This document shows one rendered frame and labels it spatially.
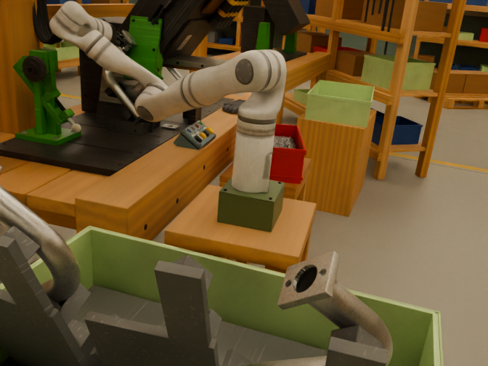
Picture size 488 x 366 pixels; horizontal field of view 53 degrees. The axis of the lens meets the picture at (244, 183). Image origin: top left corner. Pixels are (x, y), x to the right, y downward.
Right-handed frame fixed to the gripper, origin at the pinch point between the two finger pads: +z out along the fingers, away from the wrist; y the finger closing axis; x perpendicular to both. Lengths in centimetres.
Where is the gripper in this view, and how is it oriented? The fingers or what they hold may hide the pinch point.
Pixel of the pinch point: (123, 41)
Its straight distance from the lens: 175.8
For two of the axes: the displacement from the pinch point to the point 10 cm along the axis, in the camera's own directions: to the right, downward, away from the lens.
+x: -7.9, 5.6, 2.5
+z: 2.4, -0.9, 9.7
